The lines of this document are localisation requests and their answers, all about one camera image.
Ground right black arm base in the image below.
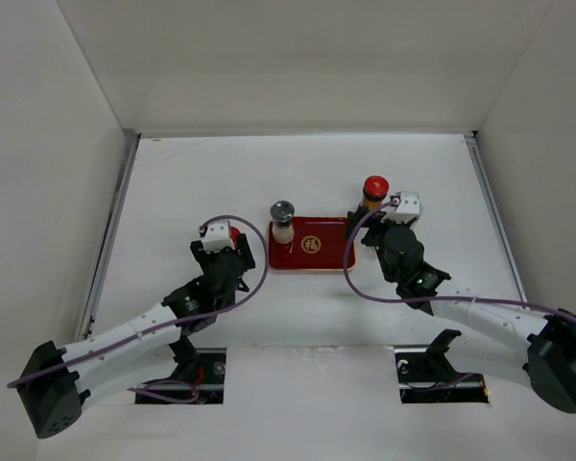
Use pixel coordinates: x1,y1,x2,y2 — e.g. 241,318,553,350
394,329,489,404

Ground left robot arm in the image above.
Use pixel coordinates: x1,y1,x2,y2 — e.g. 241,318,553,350
13,228,255,440

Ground grey cap white bottle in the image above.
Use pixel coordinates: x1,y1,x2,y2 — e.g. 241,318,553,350
270,200,295,245

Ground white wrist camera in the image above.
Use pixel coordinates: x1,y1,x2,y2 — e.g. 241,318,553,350
386,191,422,226
200,219,235,254

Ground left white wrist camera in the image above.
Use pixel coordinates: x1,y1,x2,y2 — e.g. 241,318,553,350
200,219,235,254

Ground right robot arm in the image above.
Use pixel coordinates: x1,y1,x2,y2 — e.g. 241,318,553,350
346,203,576,414

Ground red rectangular tray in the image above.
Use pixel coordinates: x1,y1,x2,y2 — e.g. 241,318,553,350
268,216,348,272

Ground red cap bottle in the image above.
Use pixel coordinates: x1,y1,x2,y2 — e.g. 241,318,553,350
360,175,390,210
230,226,247,252

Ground purple cable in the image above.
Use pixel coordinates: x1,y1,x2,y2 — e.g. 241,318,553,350
343,199,576,337
7,214,270,390

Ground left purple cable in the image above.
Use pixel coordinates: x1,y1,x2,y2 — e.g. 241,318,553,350
7,214,270,390

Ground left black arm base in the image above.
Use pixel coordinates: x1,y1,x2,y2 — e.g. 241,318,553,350
133,335,228,405

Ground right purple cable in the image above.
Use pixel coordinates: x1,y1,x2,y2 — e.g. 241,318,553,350
343,199,576,337

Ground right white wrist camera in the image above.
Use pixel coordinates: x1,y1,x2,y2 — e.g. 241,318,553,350
386,191,422,226

